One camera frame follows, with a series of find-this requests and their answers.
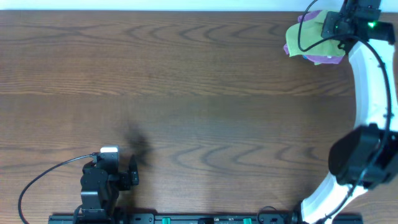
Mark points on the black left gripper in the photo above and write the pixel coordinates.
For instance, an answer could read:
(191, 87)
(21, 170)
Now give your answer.
(125, 180)

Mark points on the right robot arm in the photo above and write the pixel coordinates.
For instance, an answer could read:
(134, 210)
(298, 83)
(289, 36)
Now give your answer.
(367, 156)

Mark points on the green microfiber cloth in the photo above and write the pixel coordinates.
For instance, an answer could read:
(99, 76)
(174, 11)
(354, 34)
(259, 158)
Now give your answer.
(311, 40)

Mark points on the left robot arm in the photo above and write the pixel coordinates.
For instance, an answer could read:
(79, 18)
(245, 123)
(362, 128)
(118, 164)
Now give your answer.
(102, 204)

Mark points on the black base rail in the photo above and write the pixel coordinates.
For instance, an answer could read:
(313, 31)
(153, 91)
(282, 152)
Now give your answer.
(149, 218)

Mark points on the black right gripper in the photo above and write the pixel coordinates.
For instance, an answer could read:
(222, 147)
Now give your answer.
(331, 18)

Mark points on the purple microfiber cloth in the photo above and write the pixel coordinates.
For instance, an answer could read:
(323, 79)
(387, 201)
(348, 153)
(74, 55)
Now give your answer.
(326, 59)

